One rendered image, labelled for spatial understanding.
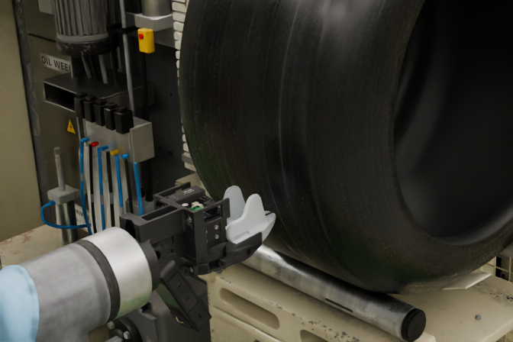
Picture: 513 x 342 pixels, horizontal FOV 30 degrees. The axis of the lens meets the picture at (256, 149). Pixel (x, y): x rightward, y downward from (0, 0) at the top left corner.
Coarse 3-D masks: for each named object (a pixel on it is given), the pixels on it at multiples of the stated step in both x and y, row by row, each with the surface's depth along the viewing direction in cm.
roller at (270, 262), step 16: (256, 256) 140; (272, 256) 138; (288, 256) 137; (272, 272) 138; (288, 272) 136; (304, 272) 134; (320, 272) 133; (304, 288) 134; (320, 288) 131; (336, 288) 130; (352, 288) 128; (336, 304) 130; (352, 304) 127; (368, 304) 126; (384, 304) 124; (400, 304) 124; (368, 320) 126; (384, 320) 124; (400, 320) 122; (416, 320) 122; (400, 336) 123; (416, 336) 123
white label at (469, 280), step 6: (468, 276) 133; (474, 276) 132; (480, 276) 131; (486, 276) 131; (456, 282) 131; (462, 282) 130; (468, 282) 130; (474, 282) 129; (444, 288) 130; (450, 288) 129; (456, 288) 129; (462, 288) 128
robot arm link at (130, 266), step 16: (96, 240) 98; (112, 240) 98; (128, 240) 98; (112, 256) 96; (128, 256) 97; (144, 256) 98; (128, 272) 97; (144, 272) 98; (128, 288) 97; (144, 288) 98; (128, 304) 98; (144, 304) 100
